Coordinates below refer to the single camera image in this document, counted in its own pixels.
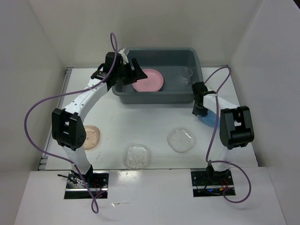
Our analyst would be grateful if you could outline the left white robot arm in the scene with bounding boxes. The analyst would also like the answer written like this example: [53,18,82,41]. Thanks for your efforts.
[52,52,147,188]

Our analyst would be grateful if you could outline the grey plastic bin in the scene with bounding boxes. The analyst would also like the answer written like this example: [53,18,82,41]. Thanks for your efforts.
[112,47,203,104]

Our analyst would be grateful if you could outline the amber glass square plate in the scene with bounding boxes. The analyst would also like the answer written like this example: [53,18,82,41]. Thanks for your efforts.
[83,125,102,151]

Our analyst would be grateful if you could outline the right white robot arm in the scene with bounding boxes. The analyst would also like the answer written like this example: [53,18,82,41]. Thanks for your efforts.
[192,66,255,184]

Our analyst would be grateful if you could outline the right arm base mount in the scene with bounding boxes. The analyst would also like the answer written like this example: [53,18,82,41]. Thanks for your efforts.
[190,169,236,197]

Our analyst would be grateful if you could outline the clear glass square plate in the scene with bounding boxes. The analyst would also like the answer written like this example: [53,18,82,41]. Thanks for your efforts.
[123,143,151,170]

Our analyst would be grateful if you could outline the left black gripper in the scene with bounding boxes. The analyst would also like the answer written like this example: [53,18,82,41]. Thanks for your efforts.
[114,58,148,86]

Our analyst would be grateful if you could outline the clear textured glass plate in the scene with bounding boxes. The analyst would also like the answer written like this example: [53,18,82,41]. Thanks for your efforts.
[167,127,196,154]

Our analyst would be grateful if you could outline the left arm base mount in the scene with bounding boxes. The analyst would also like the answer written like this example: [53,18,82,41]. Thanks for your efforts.
[57,170,110,200]

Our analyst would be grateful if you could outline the purple cable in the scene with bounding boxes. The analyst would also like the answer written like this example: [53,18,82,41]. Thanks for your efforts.
[24,32,118,214]
[205,66,253,203]

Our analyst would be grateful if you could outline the clear glass cup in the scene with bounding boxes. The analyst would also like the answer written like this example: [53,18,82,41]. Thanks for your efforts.
[179,67,193,86]

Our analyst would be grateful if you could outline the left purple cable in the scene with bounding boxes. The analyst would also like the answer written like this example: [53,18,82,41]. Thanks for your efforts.
[24,32,118,214]

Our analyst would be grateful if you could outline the pink plastic plate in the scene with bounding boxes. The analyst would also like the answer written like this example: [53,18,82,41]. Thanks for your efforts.
[132,68,164,92]

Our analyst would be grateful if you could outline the blue plastic plate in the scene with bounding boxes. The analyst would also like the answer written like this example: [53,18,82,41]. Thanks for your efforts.
[198,110,217,128]

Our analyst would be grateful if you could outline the metal table edge rail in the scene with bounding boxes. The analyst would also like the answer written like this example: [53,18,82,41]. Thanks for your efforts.
[38,67,75,171]

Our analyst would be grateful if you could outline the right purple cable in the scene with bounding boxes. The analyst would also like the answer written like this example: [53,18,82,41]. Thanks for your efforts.
[205,66,253,203]

